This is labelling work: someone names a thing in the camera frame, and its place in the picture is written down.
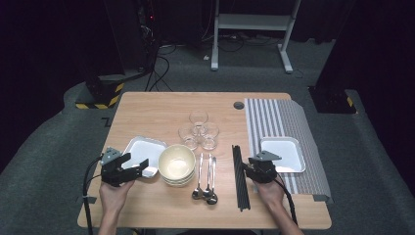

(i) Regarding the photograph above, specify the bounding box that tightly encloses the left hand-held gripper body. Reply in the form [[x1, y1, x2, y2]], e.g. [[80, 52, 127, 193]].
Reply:
[[99, 146, 132, 188]]

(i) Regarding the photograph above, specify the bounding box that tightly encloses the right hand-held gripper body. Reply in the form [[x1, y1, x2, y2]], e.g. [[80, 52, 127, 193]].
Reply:
[[248, 150, 283, 184]]

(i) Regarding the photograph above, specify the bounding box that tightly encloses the bundle of black chopsticks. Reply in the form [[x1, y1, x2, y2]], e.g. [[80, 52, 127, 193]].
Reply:
[[231, 144, 252, 212]]

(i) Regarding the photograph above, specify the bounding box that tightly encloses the white square tray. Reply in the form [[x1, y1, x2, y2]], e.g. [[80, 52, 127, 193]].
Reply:
[[259, 136, 307, 174], [121, 135, 168, 179]]

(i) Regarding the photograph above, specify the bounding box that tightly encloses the person's right hand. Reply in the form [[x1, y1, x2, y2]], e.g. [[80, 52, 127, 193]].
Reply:
[[254, 180, 286, 211]]

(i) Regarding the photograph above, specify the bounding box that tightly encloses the person's left hand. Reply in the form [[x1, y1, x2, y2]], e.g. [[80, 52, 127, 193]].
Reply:
[[99, 179, 135, 215]]

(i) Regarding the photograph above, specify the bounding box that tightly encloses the clear glass cup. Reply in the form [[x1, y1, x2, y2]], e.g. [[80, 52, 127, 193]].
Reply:
[[199, 121, 220, 152], [189, 110, 209, 135], [177, 124, 201, 152]]

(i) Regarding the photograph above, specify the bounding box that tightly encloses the grey striped placemat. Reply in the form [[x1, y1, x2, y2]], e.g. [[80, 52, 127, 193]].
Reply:
[[244, 97, 332, 197]]

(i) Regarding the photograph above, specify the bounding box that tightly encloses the black stand with hazard stripes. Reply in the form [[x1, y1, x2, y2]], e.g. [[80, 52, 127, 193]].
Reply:
[[307, 85, 357, 115], [74, 73, 125, 111]]

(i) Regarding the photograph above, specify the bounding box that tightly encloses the black equipment tower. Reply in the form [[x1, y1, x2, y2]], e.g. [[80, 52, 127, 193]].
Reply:
[[135, 0, 161, 72]]

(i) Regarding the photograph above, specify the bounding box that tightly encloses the right hand-held gripper cable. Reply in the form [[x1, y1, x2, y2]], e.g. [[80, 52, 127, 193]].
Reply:
[[273, 177, 299, 227]]

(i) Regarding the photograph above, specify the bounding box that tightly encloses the hand-held gripper cable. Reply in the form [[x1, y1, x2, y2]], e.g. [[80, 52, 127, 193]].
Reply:
[[81, 156, 105, 235], [273, 177, 299, 227]]

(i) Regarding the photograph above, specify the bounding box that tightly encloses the left hand-held gripper cable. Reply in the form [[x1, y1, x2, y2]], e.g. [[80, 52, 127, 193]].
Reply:
[[81, 156, 105, 235]]

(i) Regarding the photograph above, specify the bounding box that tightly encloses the black floor cable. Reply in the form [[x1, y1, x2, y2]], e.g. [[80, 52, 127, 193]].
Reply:
[[144, 55, 174, 93]]

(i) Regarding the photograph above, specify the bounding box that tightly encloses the cable bundle under desk frame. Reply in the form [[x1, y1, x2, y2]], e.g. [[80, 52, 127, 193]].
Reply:
[[202, 30, 282, 53]]

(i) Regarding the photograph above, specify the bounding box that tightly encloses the white metal desk frame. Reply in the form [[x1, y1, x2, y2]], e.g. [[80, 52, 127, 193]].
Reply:
[[210, 0, 302, 74]]

